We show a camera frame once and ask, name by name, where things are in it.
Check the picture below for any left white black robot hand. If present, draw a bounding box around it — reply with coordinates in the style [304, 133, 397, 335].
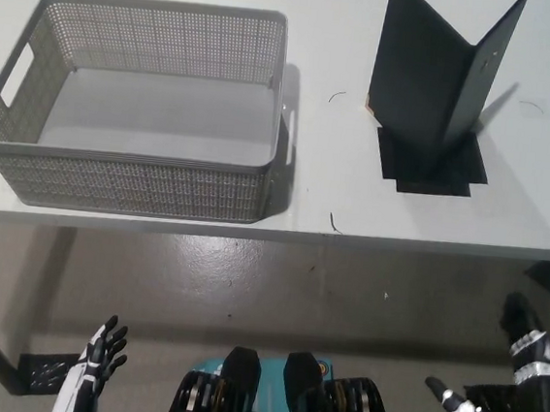
[50, 310, 133, 412]

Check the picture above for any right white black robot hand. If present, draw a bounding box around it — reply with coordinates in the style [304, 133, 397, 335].
[422, 284, 550, 412]

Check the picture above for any black notebook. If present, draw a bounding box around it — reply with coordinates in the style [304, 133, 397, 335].
[358, 0, 529, 177]

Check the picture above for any black ribbed robot body block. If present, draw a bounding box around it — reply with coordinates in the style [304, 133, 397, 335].
[280, 350, 406, 412]
[162, 339, 263, 412]

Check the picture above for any black perforated floor plate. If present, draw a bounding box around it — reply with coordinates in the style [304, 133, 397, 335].
[16, 348, 82, 398]

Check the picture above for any grey perforated plastic basket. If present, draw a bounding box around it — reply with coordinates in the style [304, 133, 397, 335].
[0, 0, 308, 232]

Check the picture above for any black tape patch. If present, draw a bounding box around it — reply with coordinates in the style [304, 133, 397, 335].
[371, 122, 494, 204]

